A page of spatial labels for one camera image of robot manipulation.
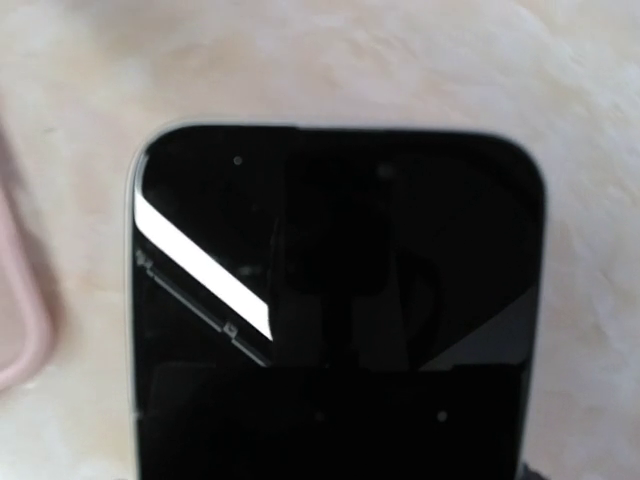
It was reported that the black phone silver edge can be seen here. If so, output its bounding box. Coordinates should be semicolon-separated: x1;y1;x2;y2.
127;122;546;479

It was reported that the pink clear phone case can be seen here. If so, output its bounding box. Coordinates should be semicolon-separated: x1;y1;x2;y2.
1;129;56;390

